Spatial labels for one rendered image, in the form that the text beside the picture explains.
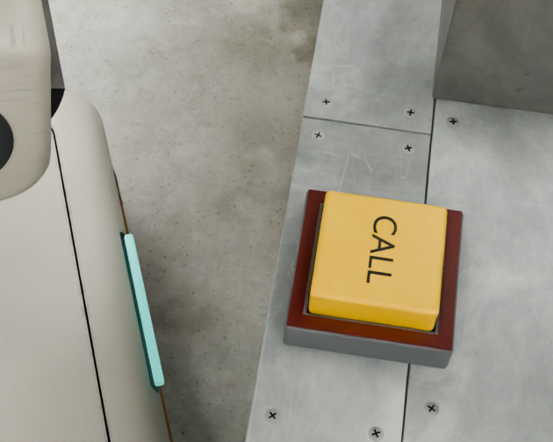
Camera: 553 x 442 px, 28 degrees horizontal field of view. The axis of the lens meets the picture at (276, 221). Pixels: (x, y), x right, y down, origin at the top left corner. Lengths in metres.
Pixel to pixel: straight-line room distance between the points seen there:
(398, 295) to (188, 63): 1.20
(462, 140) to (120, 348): 0.59
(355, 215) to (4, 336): 0.66
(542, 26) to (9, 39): 0.30
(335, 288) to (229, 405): 0.89
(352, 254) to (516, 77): 0.15
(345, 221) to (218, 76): 1.15
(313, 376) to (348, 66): 0.19
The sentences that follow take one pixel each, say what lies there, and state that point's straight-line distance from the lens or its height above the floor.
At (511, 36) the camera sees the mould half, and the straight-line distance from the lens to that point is 0.59.
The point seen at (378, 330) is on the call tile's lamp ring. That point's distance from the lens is 0.52.
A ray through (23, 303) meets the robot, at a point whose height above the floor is 0.28.
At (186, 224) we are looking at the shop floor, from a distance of 1.51.
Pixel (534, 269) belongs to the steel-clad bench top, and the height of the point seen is 0.80.
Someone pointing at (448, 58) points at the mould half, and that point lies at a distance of 0.60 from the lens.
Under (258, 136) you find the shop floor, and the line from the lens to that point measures 1.60.
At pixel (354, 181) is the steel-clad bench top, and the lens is 0.59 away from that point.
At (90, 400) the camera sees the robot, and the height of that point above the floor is 0.28.
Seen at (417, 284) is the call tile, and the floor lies 0.84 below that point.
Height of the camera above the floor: 1.28
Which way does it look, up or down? 58 degrees down
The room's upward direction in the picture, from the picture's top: 3 degrees clockwise
